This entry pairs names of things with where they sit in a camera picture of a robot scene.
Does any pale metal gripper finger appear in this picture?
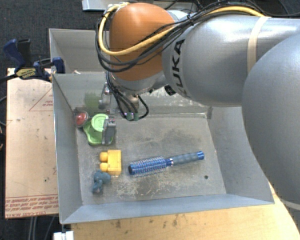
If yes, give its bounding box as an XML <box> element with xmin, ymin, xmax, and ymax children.
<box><xmin>97</xmin><ymin>83</ymin><xmax>112</xmax><ymax>111</ymax></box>
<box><xmin>101</xmin><ymin>117</ymin><xmax>118</xmax><ymax>146</ymax></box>

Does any green plastic cup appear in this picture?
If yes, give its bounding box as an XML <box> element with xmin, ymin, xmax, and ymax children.
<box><xmin>82</xmin><ymin>113</ymin><xmax>115</xmax><ymax>147</ymax></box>

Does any yellow toy building block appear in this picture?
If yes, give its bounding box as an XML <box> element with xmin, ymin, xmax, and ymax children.
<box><xmin>98</xmin><ymin>149</ymin><xmax>123</xmax><ymax>177</ymax></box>

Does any red round toy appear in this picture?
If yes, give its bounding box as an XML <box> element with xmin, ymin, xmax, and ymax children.
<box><xmin>74</xmin><ymin>110</ymin><xmax>90</xmax><ymax>128</ymax></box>

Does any blue-grey toy animal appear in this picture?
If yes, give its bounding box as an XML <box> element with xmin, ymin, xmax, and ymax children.
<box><xmin>90</xmin><ymin>171</ymin><xmax>112</xmax><ymax>195</ymax></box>

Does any blue round hairbrush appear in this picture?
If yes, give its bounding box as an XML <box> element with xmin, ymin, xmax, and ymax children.
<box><xmin>127</xmin><ymin>150</ymin><xmax>206</xmax><ymax>177</ymax></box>

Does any grey metal bin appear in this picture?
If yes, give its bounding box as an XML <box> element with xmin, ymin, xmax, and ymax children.
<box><xmin>48</xmin><ymin>28</ymin><xmax>276</xmax><ymax>226</ymax></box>

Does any brown cardboard board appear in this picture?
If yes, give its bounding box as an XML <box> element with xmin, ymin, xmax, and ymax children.
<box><xmin>4</xmin><ymin>67</ymin><xmax>60</xmax><ymax>220</ymax></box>

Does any black cylinder on white bracket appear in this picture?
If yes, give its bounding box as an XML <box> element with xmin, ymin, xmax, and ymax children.
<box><xmin>164</xmin><ymin>83</ymin><xmax>177</xmax><ymax>97</ymax></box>

